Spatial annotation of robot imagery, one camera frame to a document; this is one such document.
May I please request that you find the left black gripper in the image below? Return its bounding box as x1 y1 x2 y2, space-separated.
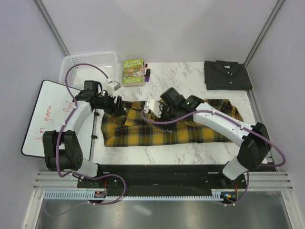
94 91 126 117

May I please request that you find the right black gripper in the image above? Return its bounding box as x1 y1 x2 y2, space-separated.
153 101 179 134

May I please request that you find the yellow plaid long sleeve shirt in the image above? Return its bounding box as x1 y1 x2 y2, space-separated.
101 101 231 147

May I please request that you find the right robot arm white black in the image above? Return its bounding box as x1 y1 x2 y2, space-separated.
160 87 271 188

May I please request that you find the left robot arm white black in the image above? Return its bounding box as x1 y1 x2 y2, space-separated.
42 81 126 187

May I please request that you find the green treehouse book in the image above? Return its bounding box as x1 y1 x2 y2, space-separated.
122 58 144 86

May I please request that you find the white plastic basket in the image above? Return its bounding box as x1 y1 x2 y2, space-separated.
58 52 118 89

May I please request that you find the purple highlighter marker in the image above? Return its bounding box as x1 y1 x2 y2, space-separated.
145 68 151 82

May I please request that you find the red capped marker pen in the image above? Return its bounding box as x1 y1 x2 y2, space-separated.
143 63 148 78

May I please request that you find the folded dark striped shirt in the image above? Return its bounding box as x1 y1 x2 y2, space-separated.
203 60 253 91

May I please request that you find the whiteboard with red writing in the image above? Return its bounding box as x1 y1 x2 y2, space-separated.
20 79 96 163

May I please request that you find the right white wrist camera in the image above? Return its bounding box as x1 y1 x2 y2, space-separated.
144 99 163 118

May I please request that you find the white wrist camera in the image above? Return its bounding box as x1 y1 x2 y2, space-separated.
144 99 163 118
106 81 121 97

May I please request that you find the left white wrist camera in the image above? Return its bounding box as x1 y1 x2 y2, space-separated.
106 81 121 97

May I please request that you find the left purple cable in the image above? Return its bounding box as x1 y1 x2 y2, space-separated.
56 63 110 178

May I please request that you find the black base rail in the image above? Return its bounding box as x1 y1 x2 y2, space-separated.
77 165 246 197

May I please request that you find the white slotted cable duct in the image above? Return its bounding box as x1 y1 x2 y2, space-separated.
43 189 223 201

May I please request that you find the left aluminium corner post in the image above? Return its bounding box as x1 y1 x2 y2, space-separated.
33 0 70 56

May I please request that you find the aluminium corner post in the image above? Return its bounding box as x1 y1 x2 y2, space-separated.
244 0 285 67
33 0 70 56

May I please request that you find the right aluminium corner post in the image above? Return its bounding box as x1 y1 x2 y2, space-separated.
244 0 285 67

